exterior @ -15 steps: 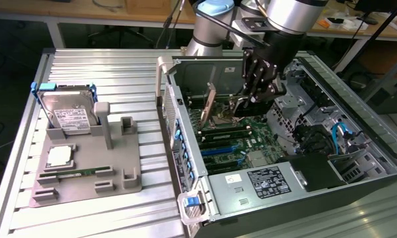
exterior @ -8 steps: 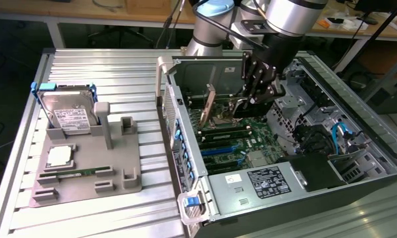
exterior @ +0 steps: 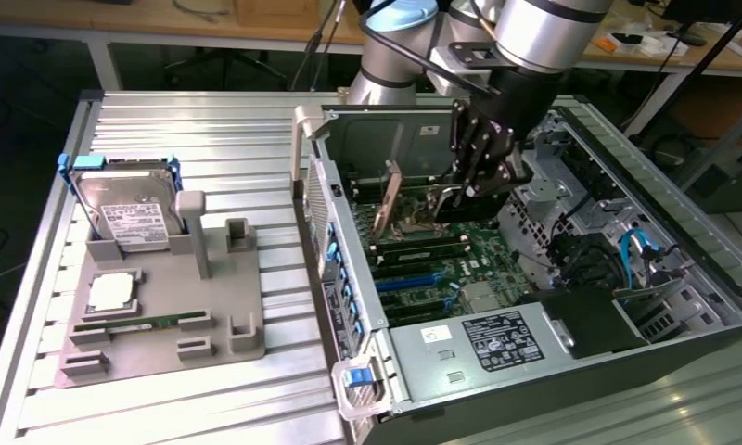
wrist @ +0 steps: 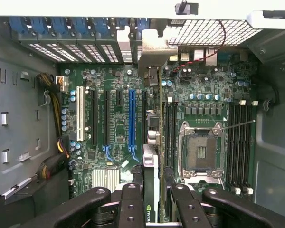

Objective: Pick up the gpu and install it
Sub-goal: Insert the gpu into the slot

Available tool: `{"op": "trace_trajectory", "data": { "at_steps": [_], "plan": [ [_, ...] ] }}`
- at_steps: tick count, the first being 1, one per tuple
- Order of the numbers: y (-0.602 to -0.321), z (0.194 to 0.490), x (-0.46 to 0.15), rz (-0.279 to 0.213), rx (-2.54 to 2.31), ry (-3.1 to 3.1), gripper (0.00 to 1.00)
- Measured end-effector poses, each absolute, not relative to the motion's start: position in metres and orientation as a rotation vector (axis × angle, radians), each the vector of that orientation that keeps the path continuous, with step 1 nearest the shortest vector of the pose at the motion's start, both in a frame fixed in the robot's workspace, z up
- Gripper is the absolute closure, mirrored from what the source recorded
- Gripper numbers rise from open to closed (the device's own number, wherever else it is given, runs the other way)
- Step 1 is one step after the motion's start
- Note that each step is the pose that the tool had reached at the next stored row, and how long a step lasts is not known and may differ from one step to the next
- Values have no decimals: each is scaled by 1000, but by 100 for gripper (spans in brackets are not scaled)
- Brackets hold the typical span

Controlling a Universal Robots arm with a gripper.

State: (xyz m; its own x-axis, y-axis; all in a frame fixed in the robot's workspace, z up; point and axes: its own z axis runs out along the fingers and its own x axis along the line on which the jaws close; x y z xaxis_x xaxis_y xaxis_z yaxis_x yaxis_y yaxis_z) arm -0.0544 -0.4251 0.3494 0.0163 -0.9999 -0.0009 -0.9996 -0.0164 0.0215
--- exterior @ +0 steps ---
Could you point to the green motherboard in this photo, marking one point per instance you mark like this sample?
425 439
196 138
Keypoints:
476 250

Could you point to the perforated metal disk bay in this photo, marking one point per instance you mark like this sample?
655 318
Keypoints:
655 320

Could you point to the grey parts rack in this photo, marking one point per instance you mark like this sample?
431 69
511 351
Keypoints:
148 354

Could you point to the open black PC case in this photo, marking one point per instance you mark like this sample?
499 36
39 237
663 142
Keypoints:
594 398

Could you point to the hard disk with blue carrier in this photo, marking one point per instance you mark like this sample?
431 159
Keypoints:
129 218

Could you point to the black equipment box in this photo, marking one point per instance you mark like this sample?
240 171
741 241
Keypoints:
730 185

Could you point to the wooden desk with white frame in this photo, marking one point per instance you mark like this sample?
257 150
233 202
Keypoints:
67 14

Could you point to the silver chipset heatsink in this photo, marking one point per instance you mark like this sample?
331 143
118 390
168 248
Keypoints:
481 297

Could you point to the graphics card with metal bracket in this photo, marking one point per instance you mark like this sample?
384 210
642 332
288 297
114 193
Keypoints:
389 194

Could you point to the blue expansion slot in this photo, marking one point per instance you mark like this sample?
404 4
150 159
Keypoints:
408 283

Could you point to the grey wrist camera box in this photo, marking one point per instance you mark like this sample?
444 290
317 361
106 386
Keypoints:
469 58

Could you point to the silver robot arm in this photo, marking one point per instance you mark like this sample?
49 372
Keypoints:
544 28

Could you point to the blue case release latch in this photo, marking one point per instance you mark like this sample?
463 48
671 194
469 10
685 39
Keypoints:
356 376

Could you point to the CPU socket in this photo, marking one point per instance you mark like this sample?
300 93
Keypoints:
416 228

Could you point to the metal drive cage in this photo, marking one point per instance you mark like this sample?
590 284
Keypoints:
550 222

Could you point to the grey power supply unit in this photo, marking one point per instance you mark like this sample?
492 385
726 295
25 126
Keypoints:
432 371

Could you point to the silver CPU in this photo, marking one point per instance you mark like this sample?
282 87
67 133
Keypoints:
112 293

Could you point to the green RAM stick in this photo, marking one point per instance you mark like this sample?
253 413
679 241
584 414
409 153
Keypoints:
150 323

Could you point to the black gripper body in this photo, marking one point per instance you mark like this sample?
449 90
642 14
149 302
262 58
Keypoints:
522 102

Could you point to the black fan shroud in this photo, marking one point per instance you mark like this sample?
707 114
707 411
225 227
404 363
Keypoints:
584 324

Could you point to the white case sticker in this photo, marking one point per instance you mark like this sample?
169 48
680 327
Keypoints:
429 130

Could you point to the black chassis intrusion switch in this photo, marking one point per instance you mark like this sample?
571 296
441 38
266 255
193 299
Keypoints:
335 189

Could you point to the small orange item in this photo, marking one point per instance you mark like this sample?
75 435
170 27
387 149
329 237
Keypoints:
604 43

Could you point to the black RAM stick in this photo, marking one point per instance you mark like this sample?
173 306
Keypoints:
420 254

